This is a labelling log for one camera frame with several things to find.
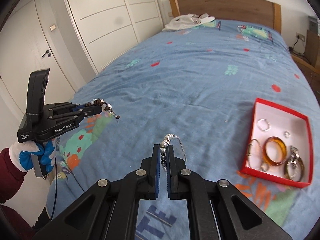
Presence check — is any red shallow box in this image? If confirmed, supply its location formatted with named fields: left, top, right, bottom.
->
left=240, top=98, right=313, bottom=188

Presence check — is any white door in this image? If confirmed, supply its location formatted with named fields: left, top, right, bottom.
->
left=1, top=1, right=75, bottom=113

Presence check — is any white wardrobe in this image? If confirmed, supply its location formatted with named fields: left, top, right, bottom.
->
left=65, top=0, right=163, bottom=73

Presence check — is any blue white gloved left hand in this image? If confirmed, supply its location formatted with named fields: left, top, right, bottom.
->
left=9, top=140, right=56, bottom=173

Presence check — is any white clothing on bed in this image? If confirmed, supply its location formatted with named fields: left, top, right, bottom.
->
left=162, top=14, right=215, bottom=31

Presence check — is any brown tortoiseshell thin bangle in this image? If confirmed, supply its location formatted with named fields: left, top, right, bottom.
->
left=284, top=145, right=305, bottom=182

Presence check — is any wooden headboard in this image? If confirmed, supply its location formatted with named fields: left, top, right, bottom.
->
left=169, top=0, right=282, bottom=33

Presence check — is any pearl silver bead necklace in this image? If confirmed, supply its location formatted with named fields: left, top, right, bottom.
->
left=159, top=133, right=187, bottom=172

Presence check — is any thin silver bangle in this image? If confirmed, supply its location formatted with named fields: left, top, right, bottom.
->
left=246, top=139, right=263, bottom=170

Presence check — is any blue patterned bedspread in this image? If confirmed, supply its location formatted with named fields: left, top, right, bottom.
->
left=46, top=20, right=319, bottom=239

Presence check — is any black cable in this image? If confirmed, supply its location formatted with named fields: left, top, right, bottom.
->
left=51, top=172, right=86, bottom=221

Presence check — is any brown bead bracelet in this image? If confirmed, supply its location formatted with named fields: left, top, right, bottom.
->
left=85, top=97, right=121, bottom=124

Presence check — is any amber wide bangle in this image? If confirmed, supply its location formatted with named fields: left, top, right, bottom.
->
left=263, top=137, right=287, bottom=166

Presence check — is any maroon sleeved left forearm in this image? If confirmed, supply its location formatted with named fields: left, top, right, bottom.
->
left=0, top=148, right=27, bottom=204

